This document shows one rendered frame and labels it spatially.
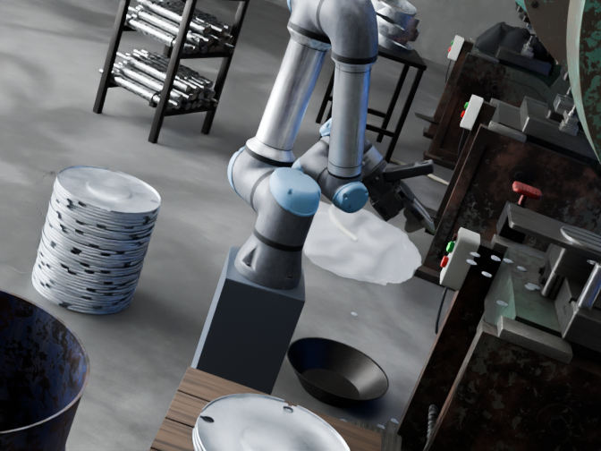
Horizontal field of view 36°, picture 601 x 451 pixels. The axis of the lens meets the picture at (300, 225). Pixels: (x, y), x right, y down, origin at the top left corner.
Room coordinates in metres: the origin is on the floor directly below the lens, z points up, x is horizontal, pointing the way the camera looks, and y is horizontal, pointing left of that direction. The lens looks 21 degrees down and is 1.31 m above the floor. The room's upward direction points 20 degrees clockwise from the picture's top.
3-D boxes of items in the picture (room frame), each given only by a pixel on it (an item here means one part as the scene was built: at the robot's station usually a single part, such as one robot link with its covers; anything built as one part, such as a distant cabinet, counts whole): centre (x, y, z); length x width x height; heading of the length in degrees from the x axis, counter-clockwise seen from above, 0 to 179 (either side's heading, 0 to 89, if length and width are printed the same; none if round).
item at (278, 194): (1.91, 0.04, 0.62); 0.13 x 0.12 x 0.14; 38
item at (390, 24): (4.91, -0.10, 0.40); 0.45 x 0.40 x 0.79; 9
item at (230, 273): (1.91, 0.04, 0.23); 0.18 x 0.18 x 0.45; 8
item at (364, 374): (2.31, -0.23, 0.04); 0.30 x 0.30 x 0.07
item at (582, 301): (1.68, -0.56, 0.75); 0.03 x 0.03 x 0.10; 87
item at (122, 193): (2.37, 0.53, 0.32); 0.29 x 0.29 x 0.01
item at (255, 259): (1.91, 0.04, 0.50); 0.15 x 0.15 x 0.10
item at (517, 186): (2.20, -0.49, 0.72); 0.07 x 0.06 x 0.08; 87
